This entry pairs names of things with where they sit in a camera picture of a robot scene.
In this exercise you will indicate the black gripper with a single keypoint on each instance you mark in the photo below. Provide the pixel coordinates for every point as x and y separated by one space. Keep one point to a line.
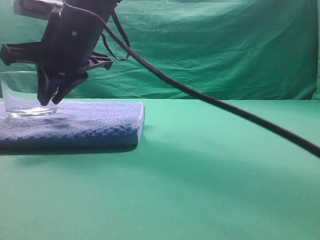
67 46

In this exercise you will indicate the green fabric backdrop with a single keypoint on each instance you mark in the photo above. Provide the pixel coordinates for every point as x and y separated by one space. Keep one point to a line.
228 49

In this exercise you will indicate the grey camera box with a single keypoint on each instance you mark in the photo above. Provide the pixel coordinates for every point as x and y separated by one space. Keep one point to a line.
36 7

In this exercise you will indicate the folded blue towel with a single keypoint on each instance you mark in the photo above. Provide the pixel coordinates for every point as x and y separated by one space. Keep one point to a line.
76 125

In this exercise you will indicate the transparent glass cup with handle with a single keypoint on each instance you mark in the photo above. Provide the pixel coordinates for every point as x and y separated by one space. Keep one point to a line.
19 90

